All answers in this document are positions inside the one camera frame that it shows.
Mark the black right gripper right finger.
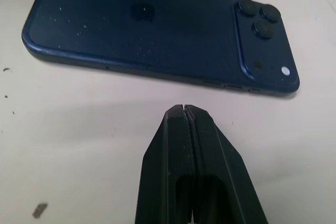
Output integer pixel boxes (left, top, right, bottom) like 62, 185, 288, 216
184, 104, 269, 224

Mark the dark blue smartphone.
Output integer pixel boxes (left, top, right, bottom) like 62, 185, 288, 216
21, 0, 300, 99

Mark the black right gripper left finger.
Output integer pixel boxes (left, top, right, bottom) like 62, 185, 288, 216
134, 103, 196, 224

